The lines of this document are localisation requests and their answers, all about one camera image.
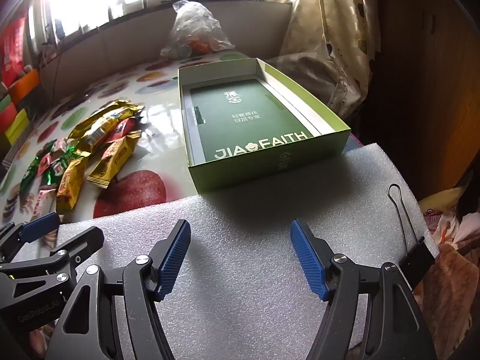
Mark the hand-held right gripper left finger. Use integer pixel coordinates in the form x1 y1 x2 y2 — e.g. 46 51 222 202
43 219 193 360

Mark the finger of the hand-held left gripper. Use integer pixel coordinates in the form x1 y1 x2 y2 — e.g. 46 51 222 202
0 212 61 261
0 227 105 301

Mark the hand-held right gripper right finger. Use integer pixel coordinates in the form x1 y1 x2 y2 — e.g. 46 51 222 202
290 218 437 360

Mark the pile of mixed snack packets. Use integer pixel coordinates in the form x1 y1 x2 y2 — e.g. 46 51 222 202
19 99 145 212

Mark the green cardboard box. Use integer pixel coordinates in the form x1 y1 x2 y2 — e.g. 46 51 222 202
178 57 352 192

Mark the white foam sheet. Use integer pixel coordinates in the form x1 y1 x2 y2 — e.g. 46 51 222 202
56 142 440 360

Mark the yellow-green box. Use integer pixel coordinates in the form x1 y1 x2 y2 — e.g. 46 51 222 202
5 109 30 145

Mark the black binder clip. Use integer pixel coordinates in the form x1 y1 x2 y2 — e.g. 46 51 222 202
387 184 436 289

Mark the green and red box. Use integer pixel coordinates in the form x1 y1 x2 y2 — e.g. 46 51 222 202
0 95 19 132

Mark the fruit print tablecloth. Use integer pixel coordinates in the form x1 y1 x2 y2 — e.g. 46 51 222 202
0 50 361 229

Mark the orange box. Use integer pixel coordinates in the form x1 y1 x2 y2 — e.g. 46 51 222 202
8 69 40 106

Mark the floral blanket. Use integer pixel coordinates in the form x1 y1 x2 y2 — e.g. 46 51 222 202
422 202 480 346

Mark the yellow cushion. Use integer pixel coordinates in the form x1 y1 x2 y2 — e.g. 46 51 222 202
418 187 463 214

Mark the red printed poster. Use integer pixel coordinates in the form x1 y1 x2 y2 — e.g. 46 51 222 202
0 17 29 83

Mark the dark wooden cabinet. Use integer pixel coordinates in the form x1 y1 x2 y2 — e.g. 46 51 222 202
360 0 480 199

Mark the cream patterned curtain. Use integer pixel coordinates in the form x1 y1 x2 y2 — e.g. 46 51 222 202
268 0 381 119

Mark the clear plastic bag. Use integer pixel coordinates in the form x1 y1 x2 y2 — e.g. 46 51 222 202
160 0 236 59

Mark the thin black cable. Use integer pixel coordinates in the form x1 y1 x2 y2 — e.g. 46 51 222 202
52 50 63 100

